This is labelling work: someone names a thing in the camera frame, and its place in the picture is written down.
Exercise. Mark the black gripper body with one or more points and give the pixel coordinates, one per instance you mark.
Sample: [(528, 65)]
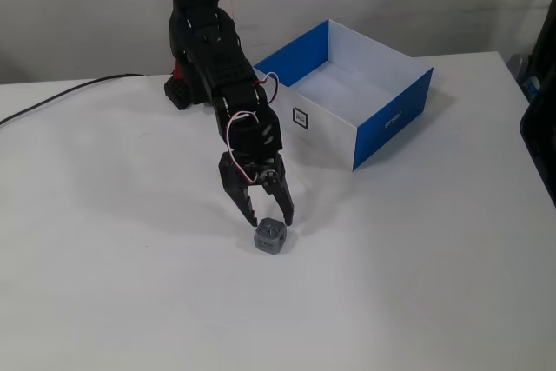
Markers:
[(238, 176)]

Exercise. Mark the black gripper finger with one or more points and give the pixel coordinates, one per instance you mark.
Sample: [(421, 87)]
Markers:
[(282, 197), (243, 206)]

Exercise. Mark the gray block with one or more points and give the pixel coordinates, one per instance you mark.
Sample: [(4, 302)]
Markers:
[(268, 238)]

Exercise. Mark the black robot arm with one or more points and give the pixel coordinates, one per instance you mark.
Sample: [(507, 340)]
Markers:
[(204, 41)]

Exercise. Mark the blue and white cardboard box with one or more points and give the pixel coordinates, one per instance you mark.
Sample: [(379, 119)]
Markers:
[(330, 136)]

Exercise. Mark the red table clamp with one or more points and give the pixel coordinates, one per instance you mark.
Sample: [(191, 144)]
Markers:
[(178, 70)]

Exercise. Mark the black moulded case tray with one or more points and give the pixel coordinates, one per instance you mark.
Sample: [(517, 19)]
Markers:
[(540, 149)]

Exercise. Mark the gray rounded object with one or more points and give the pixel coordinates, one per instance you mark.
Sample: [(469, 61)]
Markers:
[(518, 68)]

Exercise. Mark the blue label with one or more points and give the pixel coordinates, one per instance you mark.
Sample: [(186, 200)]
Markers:
[(531, 88)]

